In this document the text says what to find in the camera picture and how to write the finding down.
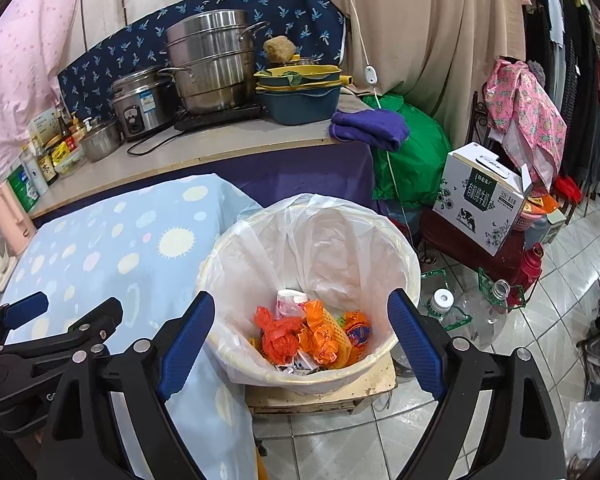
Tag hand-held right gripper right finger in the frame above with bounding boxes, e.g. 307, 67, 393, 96
387, 287, 566, 480

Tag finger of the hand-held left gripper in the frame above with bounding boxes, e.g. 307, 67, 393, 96
0, 291, 49, 333
45, 296, 125, 361

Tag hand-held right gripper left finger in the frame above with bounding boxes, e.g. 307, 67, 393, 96
37, 291, 216, 480

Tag printed orange plastic bag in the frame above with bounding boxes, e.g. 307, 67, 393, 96
340, 310, 371, 348

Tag small orange plastic bag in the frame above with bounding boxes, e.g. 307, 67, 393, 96
252, 305, 301, 363

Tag yellow orange toy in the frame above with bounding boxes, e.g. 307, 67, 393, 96
305, 300, 353, 366

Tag pink white paper cup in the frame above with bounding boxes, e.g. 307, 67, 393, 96
275, 289, 308, 318

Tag white green milk carton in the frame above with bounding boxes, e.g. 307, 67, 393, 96
280, 355, 321, 376

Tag white bin with plastic liner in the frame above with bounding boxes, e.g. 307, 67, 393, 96
195, 192, 423, 396

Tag capped clear water bottle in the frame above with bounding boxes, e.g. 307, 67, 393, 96
425, 287, 473, 333

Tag open clear water bottle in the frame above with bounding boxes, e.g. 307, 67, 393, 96
455, 277, 513, 351

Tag blue spotted tablecloth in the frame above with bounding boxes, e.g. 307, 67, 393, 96
0, 174, 266, 480

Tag pink kettle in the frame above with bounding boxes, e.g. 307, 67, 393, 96
0, 182, 38, 248

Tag dark red side table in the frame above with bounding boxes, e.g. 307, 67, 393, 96
420, 207, 528, 281

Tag green white packet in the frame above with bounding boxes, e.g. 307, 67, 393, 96
6, 162, 38, 213

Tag red thermos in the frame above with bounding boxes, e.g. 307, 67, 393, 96
515, 242, 546, 308

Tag white bottle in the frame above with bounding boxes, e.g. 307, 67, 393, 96
21, 147, 50, 196

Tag dark sauce bottle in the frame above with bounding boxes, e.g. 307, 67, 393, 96
34, 142, 60, 185

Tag clear plastic food container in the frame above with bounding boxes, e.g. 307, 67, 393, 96
55, 150, 87, 177

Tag white milk gift box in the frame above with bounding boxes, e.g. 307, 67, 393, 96
432, 142, 533, 257

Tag pink plastic basket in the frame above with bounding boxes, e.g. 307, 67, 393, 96
512, 207, 546, 233

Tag steel bowl with lid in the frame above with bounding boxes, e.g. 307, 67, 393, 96
79, 119, 123, 162

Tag green plastic bag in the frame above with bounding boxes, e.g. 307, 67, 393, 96
362, 94, 453, 206

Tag clear plastic bag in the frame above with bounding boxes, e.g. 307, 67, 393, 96
565, 400, 600, 448

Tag oil bottle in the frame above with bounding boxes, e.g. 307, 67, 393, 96
67, 112, 88, 143

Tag dark purple table skirt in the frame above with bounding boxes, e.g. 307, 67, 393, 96
30, 137, 376, 221

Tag steel rice cooker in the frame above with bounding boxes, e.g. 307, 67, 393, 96
110, 66, 178, 141

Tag purple cloth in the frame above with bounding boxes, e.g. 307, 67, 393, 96
330, 109, 411, 152

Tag black induction cooker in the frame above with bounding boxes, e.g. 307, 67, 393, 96
174, 101, 263, 132

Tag pink dotted curtain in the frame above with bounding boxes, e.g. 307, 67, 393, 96
0, 0, 83, 196

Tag blue basin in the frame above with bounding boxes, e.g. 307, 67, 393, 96
257, 85, 342, 126

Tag pink floral cloth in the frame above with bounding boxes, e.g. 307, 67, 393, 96
484, 59, 568, 191

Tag navy patterned cloth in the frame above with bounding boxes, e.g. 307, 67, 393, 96
57, 0, 348, 121

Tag steel steamer pot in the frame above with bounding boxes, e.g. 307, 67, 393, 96
157, 9, 271, 115

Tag yellow rimmed dish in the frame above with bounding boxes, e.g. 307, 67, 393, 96
253, 64, 353, 93

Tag hanging dark clothes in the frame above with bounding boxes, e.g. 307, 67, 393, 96
522, 0, 600, 201

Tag brown sponge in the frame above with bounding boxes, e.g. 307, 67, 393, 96
263, 36, 297, 61

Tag beige curtain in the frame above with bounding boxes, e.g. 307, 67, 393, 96
322, 0, 531, 146

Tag black power cord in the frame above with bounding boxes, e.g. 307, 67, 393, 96
126, 127, 181, 157

